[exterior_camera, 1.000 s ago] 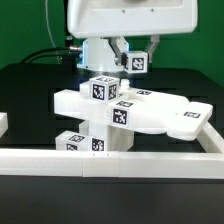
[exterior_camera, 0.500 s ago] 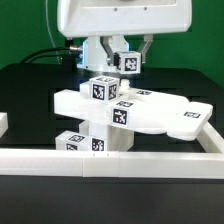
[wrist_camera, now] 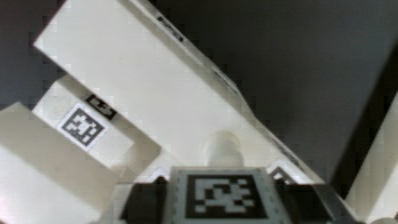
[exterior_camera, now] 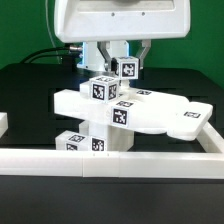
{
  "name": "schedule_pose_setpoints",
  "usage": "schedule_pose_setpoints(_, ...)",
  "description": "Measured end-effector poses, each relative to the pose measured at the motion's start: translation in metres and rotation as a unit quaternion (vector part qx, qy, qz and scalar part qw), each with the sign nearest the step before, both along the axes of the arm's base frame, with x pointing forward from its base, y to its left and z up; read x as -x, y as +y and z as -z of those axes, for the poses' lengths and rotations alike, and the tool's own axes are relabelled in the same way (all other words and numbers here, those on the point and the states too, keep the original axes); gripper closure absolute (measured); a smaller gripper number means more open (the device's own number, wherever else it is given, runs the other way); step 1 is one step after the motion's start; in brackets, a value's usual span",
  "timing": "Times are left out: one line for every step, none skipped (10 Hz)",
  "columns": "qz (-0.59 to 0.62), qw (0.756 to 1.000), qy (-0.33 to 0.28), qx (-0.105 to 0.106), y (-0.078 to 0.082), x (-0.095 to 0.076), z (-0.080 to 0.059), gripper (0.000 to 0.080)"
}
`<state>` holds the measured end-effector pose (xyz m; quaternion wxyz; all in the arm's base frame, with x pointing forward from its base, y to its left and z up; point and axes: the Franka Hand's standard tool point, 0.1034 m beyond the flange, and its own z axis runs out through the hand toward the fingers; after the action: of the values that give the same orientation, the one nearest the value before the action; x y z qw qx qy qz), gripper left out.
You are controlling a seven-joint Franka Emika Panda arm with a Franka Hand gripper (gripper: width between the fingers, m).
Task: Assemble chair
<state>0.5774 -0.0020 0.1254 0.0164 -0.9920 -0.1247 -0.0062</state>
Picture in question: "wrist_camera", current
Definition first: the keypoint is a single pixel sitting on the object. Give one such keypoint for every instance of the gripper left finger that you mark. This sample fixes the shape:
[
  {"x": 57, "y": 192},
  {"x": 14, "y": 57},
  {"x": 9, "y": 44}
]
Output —
[{"x": 142, "y": 211}]

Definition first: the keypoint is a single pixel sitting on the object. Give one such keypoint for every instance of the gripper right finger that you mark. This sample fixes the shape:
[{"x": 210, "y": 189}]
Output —
[{"x": 313, "y": 204}]

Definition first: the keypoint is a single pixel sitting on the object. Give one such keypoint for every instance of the white chair leg with marker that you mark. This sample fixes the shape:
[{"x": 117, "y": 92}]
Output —
[{"x": 82, "y": 117}]

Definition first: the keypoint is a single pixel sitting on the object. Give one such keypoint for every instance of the white chair back frame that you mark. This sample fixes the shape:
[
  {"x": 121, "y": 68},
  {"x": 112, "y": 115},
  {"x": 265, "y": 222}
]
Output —
[{"x": 124, "y": 53}]

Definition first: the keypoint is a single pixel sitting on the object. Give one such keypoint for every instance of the white chair seat part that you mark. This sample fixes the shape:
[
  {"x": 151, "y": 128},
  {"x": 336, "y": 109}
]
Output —
[{"x": 55, "y": 182}]

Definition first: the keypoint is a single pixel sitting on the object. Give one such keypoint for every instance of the white U-shaped obstacle fence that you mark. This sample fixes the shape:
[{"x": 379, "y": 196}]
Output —
[{"x": 371, "y": 197}]

